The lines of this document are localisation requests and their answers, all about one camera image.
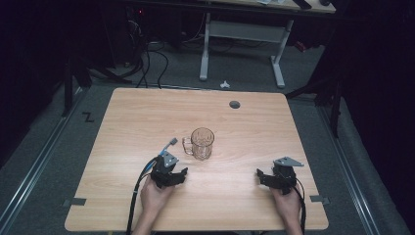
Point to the black metal stand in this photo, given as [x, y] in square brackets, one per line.
[68, 91]
[335, 111]

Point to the white-framed wooden desk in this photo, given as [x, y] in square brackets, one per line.
[244, 31]

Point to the small white floor object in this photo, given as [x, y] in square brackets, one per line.
[224, 84]

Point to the blue and grey toothbrush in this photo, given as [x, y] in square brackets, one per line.
[168, 147]

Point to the small red object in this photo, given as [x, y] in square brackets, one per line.
[300, 46]

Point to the grey tape strip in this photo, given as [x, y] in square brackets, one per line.
[319, 198]
[76, 201]

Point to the person's right hand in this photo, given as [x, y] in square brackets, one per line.
[287, 204]

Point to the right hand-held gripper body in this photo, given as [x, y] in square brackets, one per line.
[285, 176]

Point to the metal floor rail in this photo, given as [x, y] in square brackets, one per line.
[352, 176]
[36, 166]

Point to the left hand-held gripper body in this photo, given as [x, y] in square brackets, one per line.
[163, 173]

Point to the person's left hand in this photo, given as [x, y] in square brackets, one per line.
[155, 197]

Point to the clear glass mug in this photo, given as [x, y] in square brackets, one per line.
[202, 143]

